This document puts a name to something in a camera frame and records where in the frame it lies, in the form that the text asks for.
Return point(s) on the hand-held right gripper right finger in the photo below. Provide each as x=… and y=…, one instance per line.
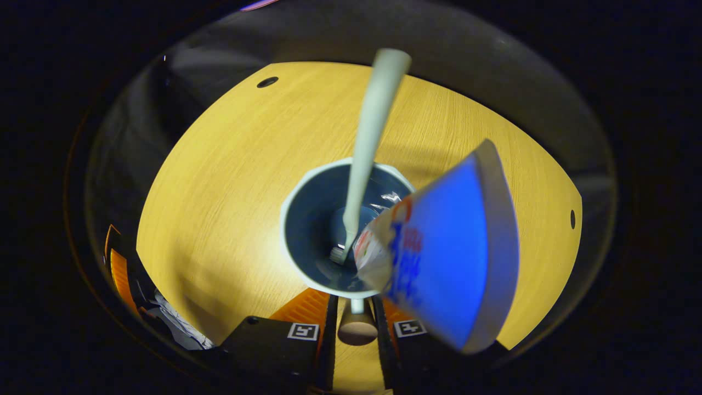
x=386, y=356

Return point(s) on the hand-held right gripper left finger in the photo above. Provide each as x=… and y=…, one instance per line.
x=329, y=351

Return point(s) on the black backdrop cloth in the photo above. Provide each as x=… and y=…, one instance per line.
x=329, y=38

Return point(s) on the pale green toothbrush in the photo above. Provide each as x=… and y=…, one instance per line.
x=378, y=109

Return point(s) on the white toothpaste tube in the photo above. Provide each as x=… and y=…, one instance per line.
x=449, y=247

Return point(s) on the pale green cup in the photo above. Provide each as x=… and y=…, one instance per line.
x=312, y=219

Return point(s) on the grey white crumpled cloth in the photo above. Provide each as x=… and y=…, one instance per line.
x=184, y=329

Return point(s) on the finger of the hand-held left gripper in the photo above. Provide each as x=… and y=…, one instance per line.
x=118, y=269

